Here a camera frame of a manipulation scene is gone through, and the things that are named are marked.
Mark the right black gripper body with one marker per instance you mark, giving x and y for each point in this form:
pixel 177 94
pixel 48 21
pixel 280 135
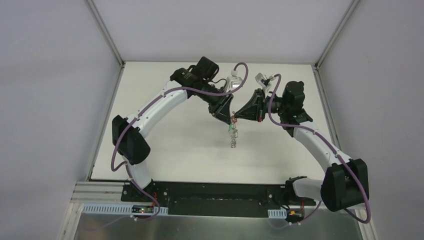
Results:
pixel 259 107

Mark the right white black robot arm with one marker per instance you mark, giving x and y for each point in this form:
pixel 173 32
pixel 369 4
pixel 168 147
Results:
pixel 345 183

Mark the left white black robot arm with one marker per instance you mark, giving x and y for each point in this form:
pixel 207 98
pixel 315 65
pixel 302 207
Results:
pixel 129 134

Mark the white cable duct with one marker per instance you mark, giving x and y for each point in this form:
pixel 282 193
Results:
pixel 123 209
pixel 277 213

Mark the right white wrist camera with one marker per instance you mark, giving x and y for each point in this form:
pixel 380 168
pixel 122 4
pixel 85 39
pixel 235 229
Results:
pixel 265 81

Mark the left white cable duct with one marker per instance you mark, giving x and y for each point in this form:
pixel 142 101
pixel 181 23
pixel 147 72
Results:
pixel 123 209

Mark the green headed key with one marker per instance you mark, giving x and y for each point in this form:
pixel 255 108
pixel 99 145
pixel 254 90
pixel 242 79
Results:
pixel 230 128

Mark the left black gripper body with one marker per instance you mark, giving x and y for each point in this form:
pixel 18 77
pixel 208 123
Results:
pixel 219 103

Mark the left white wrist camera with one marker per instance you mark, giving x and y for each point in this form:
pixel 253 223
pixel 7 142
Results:
pixel 233 82

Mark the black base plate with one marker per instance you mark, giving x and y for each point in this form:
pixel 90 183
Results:
pixel 217 199

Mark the right white cable duct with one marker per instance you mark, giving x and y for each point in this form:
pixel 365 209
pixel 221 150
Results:
pixel 277 213

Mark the aluminium frame rail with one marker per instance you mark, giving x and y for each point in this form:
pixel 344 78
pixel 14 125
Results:
pixel 108 192

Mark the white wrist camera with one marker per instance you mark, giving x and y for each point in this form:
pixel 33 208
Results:
pixel 233 82
pixel 265 81

